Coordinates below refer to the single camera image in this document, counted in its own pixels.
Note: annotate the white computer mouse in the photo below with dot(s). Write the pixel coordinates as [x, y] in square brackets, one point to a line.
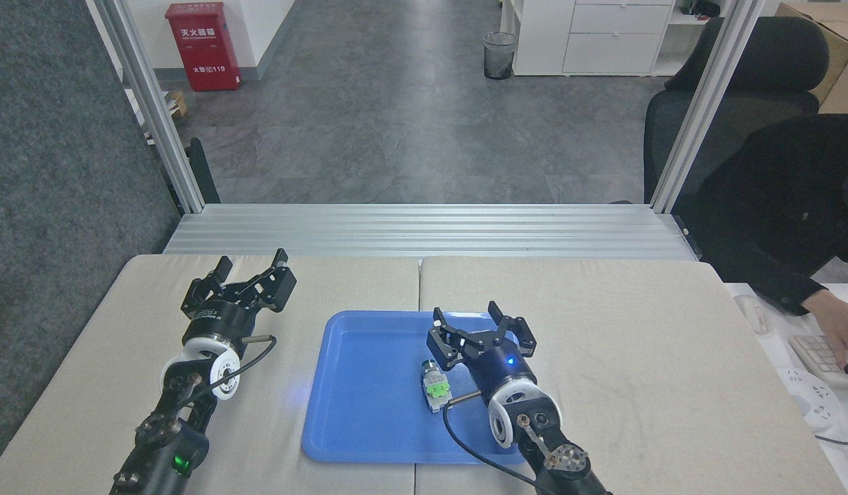
[750, 313]

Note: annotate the cardboard box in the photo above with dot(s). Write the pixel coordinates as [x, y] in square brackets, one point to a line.
[843, 62]

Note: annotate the ribbed aluminium platform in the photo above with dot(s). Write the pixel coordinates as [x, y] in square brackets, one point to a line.
[424, 230]

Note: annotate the silver aluminium post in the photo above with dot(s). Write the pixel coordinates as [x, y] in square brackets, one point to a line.
[706, 103]
[152, 110]

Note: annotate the grey felt partition panel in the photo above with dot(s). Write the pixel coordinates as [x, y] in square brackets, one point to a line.
[60, 172]

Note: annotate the red fire extinguisher box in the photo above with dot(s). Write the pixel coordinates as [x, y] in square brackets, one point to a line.
[203, 48]

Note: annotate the white desk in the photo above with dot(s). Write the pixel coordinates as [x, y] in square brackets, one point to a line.
[836, 467]

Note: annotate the white power strip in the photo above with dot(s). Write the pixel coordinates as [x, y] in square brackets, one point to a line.
[812, 399]

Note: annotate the white keyboard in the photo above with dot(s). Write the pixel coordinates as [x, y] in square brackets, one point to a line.
[816, 354]

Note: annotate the switch part with green piece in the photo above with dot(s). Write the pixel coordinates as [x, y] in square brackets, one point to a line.
[434, 388]

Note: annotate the blue plastic tray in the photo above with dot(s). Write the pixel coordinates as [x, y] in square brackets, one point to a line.
[369, 392]

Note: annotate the person's hand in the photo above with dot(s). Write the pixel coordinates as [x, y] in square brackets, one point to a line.
[843, 323]

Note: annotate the person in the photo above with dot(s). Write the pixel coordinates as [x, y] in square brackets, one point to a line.
[788, 206]

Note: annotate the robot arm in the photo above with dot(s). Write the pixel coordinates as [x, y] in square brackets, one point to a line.
[190, 385]
[548, 440]

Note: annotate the grey mesh waste bin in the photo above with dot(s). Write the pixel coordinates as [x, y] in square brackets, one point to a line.
[499, 56]

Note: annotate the black upright bracket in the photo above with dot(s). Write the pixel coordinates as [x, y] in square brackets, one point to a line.
[205, 175]

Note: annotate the black office chair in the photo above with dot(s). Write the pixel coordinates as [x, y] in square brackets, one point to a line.
[754, 82]

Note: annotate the white drawer cabinet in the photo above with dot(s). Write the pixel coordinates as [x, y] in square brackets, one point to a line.
[589, 38]

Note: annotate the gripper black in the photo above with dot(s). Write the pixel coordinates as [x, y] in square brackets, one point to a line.
[221, 321]
[501, 370]

